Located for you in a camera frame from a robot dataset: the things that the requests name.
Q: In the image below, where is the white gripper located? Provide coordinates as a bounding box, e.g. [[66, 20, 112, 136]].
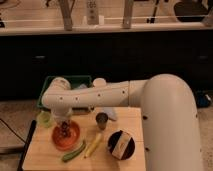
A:
[[51, 108, 73, 124]]

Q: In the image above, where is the dark grape bunch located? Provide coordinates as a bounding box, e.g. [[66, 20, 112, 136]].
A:
[[60, 122, 71, 138]]

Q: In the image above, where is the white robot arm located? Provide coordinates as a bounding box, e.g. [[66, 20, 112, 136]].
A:
[[42, 74, 204, 171]]

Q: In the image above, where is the red bowl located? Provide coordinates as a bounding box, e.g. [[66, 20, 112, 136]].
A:
[[52, 121, 80, 151]]

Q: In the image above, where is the black bowl with sponge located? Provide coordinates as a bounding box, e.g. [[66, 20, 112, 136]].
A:
[[107, 130, 135, 160]]

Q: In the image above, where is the light green cup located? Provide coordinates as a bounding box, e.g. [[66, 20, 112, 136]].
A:
[[37, 111, 52, 128]]

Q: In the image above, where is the small metal cup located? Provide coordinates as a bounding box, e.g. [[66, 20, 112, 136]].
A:
[[96, 112, 108, 130]]

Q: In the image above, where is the green cucumber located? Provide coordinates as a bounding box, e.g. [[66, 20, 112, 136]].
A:
[[62, 140, 86, 162]]

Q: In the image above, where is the yellow banana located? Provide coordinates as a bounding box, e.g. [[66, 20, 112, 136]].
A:
[[84, 133, 102, 158]]

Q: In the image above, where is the white plastic object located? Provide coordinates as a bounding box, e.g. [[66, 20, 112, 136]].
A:
[[102, 107, 117, 121]]

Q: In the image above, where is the white remote control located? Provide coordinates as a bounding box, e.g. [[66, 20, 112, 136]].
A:
[[86, 0, 99, 25]]

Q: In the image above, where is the left wooden post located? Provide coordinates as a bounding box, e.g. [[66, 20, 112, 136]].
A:
[[59, 0, 72, 30]]

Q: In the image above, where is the wooden post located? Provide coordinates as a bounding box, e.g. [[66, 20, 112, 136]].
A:
[[122, 0, 134, 29], [59, 0, 72, 30]]

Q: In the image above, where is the right wooden post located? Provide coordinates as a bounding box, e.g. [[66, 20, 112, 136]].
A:
[[122, 0, 134, 29]]

